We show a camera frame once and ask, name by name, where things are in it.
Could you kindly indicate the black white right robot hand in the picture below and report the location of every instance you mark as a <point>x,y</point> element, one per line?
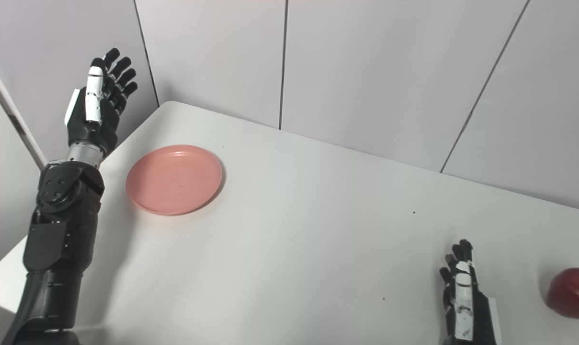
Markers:
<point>481,321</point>

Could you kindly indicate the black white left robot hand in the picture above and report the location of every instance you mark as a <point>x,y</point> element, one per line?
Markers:
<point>90,129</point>

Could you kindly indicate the red apple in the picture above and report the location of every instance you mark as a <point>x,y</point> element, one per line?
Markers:
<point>572,292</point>

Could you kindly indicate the pink round plate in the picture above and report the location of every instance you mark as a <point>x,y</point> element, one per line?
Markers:
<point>174,179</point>

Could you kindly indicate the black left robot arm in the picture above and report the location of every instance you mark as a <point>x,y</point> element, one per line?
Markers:
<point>59,230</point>

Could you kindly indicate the white partition edge strip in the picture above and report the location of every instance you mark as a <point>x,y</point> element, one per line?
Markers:
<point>11,112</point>

